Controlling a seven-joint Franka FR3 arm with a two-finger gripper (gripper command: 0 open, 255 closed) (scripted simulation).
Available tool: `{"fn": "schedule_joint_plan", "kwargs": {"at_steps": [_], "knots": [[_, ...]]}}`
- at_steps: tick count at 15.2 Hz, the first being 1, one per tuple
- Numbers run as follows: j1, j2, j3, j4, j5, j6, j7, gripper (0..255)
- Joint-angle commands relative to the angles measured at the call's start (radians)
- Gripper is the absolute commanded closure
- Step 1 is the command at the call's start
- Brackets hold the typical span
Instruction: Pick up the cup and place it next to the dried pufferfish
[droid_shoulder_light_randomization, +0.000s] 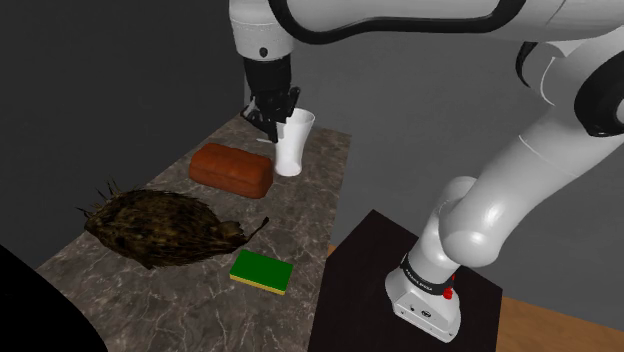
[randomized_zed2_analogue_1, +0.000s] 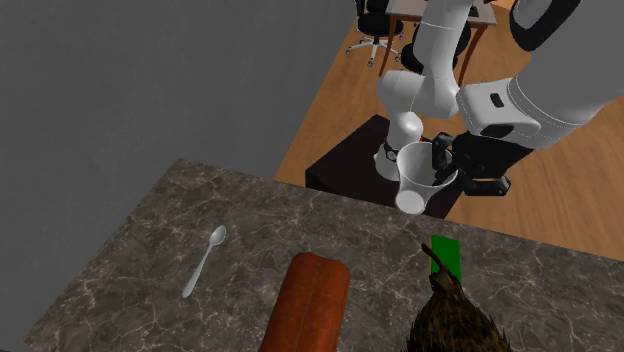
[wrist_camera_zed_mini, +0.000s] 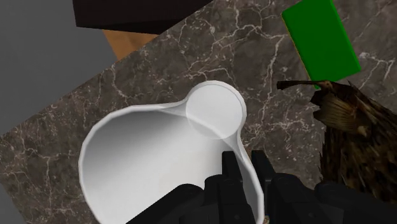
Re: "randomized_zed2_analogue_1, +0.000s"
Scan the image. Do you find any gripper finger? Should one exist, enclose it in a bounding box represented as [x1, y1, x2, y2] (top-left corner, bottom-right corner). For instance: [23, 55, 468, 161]
[458, 174, 513, 198]
[430, 131, 458, 187]

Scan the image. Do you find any brown bird figure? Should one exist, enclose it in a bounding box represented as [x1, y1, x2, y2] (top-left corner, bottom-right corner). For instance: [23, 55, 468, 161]
[403, 243, 514, 352]

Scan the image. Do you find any black office chair white base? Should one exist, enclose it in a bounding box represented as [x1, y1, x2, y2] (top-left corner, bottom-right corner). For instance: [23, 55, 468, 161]
[344, 0, 406, 68]

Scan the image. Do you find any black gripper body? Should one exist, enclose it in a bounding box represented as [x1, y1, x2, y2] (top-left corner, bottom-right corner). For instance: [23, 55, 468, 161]
[451, 130, 535, 182]

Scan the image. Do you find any brown wooden desk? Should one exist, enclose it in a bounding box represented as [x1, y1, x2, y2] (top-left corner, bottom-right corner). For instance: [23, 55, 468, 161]
[378, 0, 498, 88]

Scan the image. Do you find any brown bread loaf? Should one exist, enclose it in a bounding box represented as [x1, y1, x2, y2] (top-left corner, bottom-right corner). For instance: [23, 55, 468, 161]
[257, 251, 352, 352]

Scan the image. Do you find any white plastic spoon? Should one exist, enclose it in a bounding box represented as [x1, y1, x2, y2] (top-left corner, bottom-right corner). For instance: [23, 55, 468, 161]
[181, 225, 227, 300]

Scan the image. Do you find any white cup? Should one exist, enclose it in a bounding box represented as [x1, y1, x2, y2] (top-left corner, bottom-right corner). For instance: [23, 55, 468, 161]
[394, 141, 460, 216]

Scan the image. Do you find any green flat block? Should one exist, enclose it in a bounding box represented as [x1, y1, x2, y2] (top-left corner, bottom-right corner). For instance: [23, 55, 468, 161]
[429, 234, 463, 287]

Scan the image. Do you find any dark robot stand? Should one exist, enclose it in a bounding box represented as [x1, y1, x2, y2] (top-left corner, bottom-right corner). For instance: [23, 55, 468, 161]
[304, 114, 465, 220]

